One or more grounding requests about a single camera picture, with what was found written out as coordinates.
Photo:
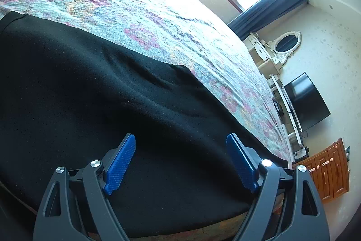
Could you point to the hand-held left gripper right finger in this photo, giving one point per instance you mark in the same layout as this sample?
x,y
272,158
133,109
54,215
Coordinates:
x,y
239,162

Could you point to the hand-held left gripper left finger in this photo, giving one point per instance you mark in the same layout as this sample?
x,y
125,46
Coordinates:
x,y
120,164

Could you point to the black pants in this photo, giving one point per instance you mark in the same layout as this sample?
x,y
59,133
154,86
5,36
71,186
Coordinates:
x,y
112,102

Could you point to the black set-top box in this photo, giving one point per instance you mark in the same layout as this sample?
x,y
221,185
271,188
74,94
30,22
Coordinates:
x,y
300,154

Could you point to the white television stand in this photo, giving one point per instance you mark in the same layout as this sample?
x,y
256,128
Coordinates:
x,y
292,119

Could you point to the black television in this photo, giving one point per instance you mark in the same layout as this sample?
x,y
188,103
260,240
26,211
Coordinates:
x,y
306,102

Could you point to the wooden cabinet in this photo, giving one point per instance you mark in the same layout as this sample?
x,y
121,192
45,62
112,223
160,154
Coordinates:
x,y
330,173

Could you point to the white dressing table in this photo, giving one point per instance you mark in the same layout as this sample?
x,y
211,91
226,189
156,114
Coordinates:
x,y
258,51

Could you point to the oval white-framed mirror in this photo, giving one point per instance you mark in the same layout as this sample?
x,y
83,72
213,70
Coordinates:
x,y
286,43

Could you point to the dark blue curtain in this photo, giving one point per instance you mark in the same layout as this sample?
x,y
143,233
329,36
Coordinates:
x,y
268,3

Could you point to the floral bed blanket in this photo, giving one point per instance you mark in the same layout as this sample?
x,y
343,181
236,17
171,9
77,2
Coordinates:
x,y
141,3

